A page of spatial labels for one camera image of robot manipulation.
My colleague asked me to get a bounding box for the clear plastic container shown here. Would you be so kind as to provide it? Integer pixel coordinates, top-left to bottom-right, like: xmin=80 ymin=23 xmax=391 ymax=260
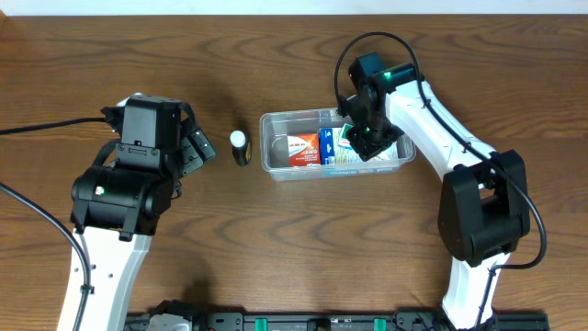
xmin=260 ymin=108 xmax=416 ymax=181

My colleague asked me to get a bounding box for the dark bottle white cap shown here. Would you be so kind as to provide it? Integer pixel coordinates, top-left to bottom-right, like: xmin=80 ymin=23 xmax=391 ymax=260
xmin=230 ymin=131 xmax=252 ymax=166

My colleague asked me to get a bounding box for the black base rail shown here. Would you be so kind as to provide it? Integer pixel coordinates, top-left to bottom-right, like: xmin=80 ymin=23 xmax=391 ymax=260
xmin=123 ymin=299 xmax=550 ymax=331

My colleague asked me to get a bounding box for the blue medicine box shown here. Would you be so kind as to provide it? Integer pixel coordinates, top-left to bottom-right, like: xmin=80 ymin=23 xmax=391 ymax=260
xmin=318 ymin=127 xmax=398 ymax=166

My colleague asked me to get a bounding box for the white green medicine box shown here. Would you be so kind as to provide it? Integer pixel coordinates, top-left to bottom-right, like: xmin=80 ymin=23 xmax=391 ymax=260
xmin=337 ymin=123 xmax=353 ymax=150

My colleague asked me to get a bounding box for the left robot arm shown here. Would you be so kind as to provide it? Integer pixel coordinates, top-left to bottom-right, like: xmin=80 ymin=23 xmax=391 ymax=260
xmin=58 ymin=93 xmax=216 ymax=330

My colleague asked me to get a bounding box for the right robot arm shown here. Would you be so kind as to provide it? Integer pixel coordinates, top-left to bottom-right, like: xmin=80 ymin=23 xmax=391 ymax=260
xmin=339 ymin=52 xmax=530 ymax=330

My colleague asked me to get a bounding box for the red medicine box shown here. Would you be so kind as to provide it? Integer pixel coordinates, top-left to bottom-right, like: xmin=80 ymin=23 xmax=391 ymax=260
xmin=287 ymin=132 xmax=321 ymax=167

